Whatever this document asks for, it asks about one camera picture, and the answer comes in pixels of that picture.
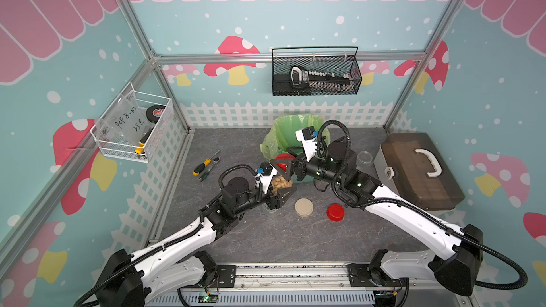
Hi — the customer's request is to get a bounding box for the peanut jar beige lid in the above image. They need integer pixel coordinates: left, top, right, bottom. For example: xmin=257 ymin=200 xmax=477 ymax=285
xmin=262 ymin=204 xmax=279 ymax=214

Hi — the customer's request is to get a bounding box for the green trash bin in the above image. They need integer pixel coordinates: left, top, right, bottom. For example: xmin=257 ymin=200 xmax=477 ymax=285
xmin=277 ymin=146 xmax=301 ymax=159

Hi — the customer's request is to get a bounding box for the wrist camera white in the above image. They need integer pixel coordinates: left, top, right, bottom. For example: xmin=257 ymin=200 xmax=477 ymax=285
xmin=296 ymin=126 xmax=318 ymax=161
xmin=255 ymin=162 xmax=278 ymax=195

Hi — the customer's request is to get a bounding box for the green plastic bin liner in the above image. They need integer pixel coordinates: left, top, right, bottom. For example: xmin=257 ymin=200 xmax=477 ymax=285
xmin=260 ymin=115 xmax=324 ymax=160

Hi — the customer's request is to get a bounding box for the socket wrench set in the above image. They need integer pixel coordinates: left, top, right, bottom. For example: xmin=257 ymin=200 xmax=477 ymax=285
xmin=289 ymin=66 xmax=354 ymax=93

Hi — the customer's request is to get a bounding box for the black tape roll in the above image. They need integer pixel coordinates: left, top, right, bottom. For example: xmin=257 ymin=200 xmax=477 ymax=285
xmin=146 ymin=105 xmax=166 ymax=124

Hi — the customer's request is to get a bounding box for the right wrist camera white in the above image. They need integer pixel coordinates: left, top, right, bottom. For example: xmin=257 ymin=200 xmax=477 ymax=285
xmin=296 ymin=126 xmax=318 ymax=161

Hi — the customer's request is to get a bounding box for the yellow black screwdriver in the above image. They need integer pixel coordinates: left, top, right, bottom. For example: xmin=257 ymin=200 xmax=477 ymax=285
xmin=192 ymin=150 xmax=220 ymax=176

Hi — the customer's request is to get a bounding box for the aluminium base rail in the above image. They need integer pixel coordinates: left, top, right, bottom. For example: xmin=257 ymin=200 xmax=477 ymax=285
xmin=149 ymin=262 xmax=472 ymax=306

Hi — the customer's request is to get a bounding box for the brown lidded tool box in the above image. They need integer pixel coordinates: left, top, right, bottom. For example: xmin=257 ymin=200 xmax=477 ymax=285
xmin=374 ymin=133 xmax=464 ymax=216

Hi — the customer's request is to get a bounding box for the clear wall bin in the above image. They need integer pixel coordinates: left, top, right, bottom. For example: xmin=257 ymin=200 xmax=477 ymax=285
xmin=90 ymin=83 xmax=173 ymax=163

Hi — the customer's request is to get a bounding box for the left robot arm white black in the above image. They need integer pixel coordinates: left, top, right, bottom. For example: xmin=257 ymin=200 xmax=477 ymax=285
xmin=75 ymin=161 xmax=296 ymax=306

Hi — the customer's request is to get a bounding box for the yellow utility knife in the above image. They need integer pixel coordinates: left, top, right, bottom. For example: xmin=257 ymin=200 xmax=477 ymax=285
xmin=135 ymin=129 xmax=152 ymax=156

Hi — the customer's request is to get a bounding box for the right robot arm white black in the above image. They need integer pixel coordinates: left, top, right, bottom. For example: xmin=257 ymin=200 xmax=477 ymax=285
xmin=270 ymin=119 xmax=528 ymax=296

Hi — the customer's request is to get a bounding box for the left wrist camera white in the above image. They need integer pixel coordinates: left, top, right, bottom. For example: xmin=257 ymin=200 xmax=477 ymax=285
xmin=255 ymin=162 xmax=278 ymax=195

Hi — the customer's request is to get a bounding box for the black wire mesh basket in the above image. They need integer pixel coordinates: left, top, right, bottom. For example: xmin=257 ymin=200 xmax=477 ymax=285
xmin=271 ymin=46 xmax=362 ymax=97

